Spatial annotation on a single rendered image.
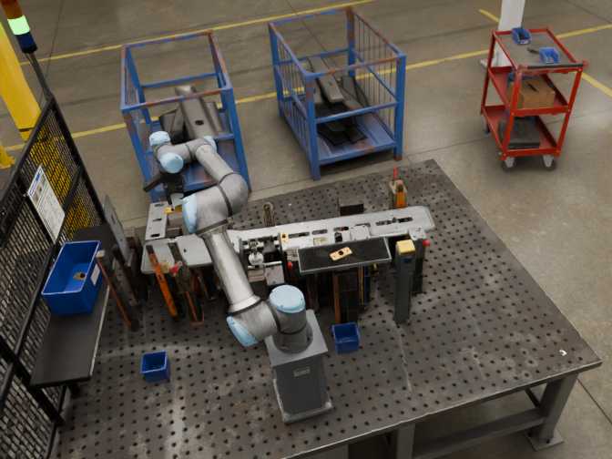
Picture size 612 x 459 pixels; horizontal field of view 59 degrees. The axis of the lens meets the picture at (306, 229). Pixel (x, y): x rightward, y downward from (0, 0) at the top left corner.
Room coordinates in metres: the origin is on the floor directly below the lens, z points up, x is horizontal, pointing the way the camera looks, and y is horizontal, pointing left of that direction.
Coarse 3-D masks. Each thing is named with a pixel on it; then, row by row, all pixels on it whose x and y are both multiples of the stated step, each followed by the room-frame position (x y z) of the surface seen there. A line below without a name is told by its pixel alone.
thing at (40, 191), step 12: (36, 168) 1.99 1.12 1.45; (36, 180) 1.95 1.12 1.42; (48, 180) 2.04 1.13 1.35; (36, 192) 1.90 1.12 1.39; (48, 192) 1.99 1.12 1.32; (36, 204) 1.85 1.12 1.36; (48, 204) 1.95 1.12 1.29; (60, 204) 2.04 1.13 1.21; (48, 216) 1.90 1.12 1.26; (60, 216) 1.99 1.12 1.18; (48, 228) 1.85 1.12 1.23; (60, 228) 1.94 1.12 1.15
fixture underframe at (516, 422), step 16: (560, 384) 1.26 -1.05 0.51; (544, 400) 1.31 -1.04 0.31; (560, 400) 1.26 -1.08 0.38; (512, 416) 1.28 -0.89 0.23; (528, 416) 1.27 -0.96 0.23; (544, 416) 1.26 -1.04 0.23; (400, 432) 1.10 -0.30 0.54; (464, 432) 1.23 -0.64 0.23; (480, 432) 1.22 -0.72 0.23; (496, 432) 1.21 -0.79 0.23; (512, 432) 1.23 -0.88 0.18; (528, 432) 1.30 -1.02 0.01; (544, 432) 1.25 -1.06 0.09; (400, 448) 1.10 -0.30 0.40; (416, 448) 1.18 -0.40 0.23; (432, 448) 1.17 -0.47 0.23; (448, 448) 1.16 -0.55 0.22; (544, 448) 1.21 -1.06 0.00
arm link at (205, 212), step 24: (216, 192) 1.43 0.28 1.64; (192, 216) 1.35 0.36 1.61; (216, 216) 1.37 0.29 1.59; (216, 240) 1.32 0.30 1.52; (216, 264) 1.28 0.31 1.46; (240, 264) 1.29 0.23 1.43; (240, 288) 1.22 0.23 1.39; (240, 312) 1.16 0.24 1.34; (264, 312) 1.17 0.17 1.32; (240, 336) 1.10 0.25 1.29; (264, 336) 1.12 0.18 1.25
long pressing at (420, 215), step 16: (416, 208) 1.99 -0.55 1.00; (288, 224) 1.98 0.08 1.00; (304, 224) 1.96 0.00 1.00; (320, 224) 1.95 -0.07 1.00; (336, 224) 1.94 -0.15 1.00; (352, 224) 1.92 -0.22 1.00; (400, 224) 1.89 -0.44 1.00; (416, 224) 1.87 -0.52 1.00; (432, 224) 1.86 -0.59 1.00; (160, 240) 1.96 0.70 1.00; (192, 240) 1.93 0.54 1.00; (304, 240) 1.84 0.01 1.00; (144, 256) 1.86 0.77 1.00; (160, 256) 1.85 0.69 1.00; (192, 256) 1.82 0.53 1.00; (208, 256) 1.81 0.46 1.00; (144, 272) 1.75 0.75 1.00
